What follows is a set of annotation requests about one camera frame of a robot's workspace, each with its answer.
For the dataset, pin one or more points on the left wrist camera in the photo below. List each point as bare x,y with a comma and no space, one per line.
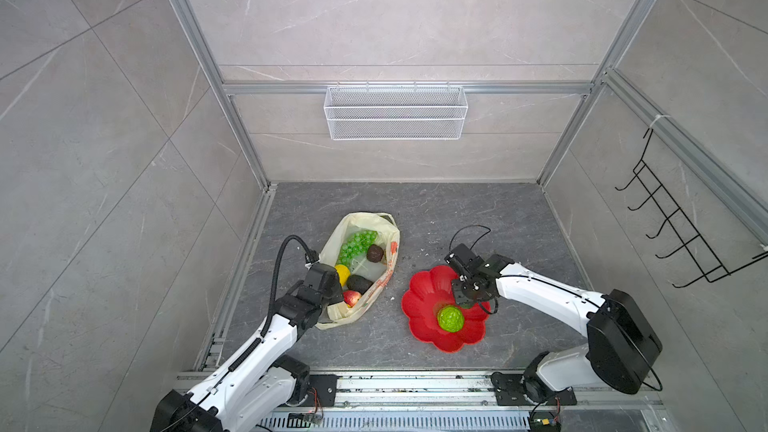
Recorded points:
311,257

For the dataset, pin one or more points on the red flower-shaped plate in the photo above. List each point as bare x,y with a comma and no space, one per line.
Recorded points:
435,317

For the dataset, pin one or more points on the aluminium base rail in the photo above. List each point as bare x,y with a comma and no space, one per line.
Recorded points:
458,400

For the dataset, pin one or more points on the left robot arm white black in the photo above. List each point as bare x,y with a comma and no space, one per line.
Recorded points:
259,376

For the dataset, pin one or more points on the cream plastic bag orange prints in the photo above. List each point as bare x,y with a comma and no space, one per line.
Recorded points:
389,238

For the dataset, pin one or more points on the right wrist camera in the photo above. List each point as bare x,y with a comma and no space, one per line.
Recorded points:
463,260

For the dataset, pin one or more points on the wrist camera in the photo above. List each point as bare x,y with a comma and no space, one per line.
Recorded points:
463,260
311,257

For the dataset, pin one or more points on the green fake grape bunch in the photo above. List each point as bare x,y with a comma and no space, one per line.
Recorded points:
355,245

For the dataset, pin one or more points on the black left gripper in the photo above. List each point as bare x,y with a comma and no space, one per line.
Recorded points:
337,290

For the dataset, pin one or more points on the light green bumpy fake fruit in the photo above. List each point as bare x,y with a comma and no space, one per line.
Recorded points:
450,319

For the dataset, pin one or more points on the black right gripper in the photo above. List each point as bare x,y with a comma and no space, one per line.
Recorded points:
458,296

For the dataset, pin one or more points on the black wire hook rack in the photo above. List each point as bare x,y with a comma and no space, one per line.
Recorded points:
678,224

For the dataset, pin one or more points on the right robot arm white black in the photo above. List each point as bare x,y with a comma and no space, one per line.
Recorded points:
621,346

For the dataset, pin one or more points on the round dark brown fake fruit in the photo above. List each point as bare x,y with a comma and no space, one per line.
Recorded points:
375,254

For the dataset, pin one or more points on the white zip tie upper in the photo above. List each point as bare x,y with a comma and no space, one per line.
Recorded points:
656,119

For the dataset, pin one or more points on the yellow fake lemon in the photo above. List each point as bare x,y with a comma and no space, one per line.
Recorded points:
343,273

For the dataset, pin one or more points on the white wire mesh basket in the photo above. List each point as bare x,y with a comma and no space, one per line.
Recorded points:
397,112

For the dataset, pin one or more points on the red yellow fake apple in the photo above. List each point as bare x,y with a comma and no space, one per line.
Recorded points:
351,297

